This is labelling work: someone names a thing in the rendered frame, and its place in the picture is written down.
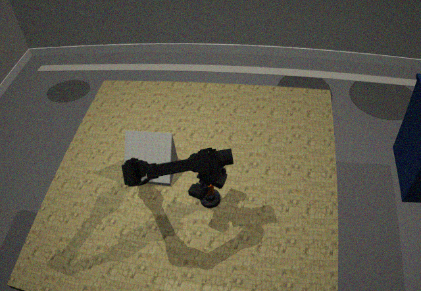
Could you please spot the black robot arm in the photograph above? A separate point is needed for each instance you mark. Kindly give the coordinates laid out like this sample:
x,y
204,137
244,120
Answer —
x,y
203,161

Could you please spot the orange knob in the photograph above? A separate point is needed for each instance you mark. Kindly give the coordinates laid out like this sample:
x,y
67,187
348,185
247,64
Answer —
x,y
211,191

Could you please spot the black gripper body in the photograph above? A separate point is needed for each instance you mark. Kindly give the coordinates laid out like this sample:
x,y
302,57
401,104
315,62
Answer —
x,y
199,191

